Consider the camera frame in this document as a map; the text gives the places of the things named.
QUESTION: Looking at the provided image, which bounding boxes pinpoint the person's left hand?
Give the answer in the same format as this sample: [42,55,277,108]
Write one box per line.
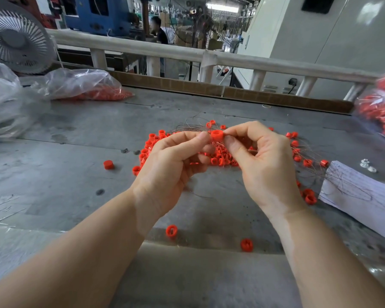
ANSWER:
[130,130,214,222]

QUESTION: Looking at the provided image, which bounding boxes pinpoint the person's right hand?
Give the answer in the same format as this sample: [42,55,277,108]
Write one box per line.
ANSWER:
[223,120,309,219]

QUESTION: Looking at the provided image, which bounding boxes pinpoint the pile of red plastic rings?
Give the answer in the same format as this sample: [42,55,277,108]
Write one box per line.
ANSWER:
[132,120,331,205]

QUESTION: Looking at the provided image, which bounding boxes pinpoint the bundle of thin metal wires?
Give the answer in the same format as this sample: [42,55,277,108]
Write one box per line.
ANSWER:
[173,123,270,199]

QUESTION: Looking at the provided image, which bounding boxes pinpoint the person's right forearm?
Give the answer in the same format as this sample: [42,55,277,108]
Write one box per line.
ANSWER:
[272,205,385,308]

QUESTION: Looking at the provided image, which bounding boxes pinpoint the person's left forearm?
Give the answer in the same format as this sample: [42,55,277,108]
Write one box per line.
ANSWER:
[0,189,156,308]

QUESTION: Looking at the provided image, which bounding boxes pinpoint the brown wooden board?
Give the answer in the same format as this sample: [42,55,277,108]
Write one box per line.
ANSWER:
[51,61,355,114]

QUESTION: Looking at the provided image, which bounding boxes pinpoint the white paper sheet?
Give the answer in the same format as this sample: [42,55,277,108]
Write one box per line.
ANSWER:
[319,160,385,244]

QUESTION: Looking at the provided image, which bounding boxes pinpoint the clear bag with red pieces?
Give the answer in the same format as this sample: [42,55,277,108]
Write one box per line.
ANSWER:
[33,68,134,101]

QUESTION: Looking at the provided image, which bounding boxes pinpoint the white metal railing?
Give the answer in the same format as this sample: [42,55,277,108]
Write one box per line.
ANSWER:
[48,29,381,102]

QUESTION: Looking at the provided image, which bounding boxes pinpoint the large clear bag red pieces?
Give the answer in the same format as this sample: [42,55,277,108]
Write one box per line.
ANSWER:
[356,64,385,144]

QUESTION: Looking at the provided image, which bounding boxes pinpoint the large grey machine cabinet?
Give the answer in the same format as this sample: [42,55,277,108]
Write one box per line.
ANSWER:
[234,0,385,100]

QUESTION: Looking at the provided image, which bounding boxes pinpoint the blue industrial machine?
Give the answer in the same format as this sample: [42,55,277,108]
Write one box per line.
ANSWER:
[64,0,134,37]

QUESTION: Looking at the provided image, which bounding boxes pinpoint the crumpled clear plastic bag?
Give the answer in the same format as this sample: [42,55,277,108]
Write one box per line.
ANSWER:
[0,56,38,140]

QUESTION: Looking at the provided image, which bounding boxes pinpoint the white desk fan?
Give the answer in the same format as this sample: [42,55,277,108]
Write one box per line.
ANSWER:
[0,0,57,75]

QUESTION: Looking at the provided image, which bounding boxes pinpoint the red industrial machine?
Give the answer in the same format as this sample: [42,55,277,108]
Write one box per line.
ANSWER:
[0,0,57,30]

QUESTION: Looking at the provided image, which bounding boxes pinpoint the black pedestal fan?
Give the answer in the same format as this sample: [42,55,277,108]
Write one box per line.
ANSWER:
[193,12,216,83]

